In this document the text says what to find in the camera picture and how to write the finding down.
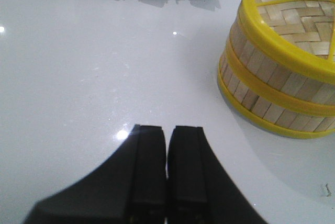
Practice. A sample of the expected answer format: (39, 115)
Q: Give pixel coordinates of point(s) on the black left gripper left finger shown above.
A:
(129, 187)

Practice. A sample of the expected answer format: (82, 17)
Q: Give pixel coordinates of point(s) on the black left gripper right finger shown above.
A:
(199, 189)

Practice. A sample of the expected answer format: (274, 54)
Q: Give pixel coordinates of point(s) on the yellow woven bamboo steamer lid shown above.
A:
(298, 34)

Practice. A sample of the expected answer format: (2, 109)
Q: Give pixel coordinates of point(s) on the bamboo steamer drawer yellow rims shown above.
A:
(269, 116)

